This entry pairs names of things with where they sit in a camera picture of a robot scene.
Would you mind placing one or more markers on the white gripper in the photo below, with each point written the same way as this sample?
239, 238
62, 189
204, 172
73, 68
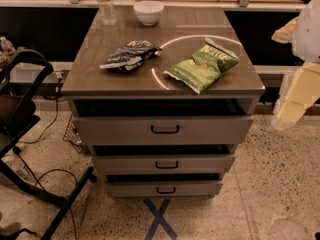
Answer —
308, 34

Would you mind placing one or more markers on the green jalapeno chip bag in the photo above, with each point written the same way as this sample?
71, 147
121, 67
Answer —
205, 66

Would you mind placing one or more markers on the white bowl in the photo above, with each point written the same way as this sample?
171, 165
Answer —
148, 12

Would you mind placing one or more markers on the blue chip bag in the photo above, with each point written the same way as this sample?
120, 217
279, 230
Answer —
130, 56

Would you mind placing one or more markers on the grey drawer cabinet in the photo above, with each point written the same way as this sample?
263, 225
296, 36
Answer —
147, 91

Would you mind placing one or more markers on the middle grey drawer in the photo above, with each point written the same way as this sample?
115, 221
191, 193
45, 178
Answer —
162, 164

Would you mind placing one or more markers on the grey drawer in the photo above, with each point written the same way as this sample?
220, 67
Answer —
163, 189
162, 164
163, 130

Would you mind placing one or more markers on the top grey drawer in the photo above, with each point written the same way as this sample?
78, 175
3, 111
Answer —
163, 130

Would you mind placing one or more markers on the clear plastic water bottle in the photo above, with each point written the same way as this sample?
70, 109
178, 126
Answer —
107, 12

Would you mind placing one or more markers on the bottom grey drawer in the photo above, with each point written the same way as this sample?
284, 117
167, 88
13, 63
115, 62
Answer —
163, 189

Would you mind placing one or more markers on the black folding chair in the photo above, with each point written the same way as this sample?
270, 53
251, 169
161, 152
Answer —
17, 117

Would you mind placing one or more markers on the small bottle at left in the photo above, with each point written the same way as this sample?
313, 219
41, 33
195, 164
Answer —
7, 46

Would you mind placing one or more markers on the wire mesh basket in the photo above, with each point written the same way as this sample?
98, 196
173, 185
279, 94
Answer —
72, 136

